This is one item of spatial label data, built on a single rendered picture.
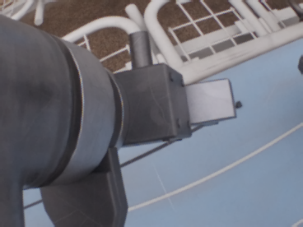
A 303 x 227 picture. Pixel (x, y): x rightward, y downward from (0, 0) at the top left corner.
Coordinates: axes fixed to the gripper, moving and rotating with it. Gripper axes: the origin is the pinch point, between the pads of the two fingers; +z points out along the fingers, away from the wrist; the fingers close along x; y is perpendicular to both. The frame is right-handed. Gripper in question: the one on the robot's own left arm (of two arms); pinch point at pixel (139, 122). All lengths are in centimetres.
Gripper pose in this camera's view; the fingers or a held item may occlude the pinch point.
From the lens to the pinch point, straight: 39.8
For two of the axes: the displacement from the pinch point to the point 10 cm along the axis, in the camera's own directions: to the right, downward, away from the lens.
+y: -1.5, -9.8, 1.0
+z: 2.8, 0.5, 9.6
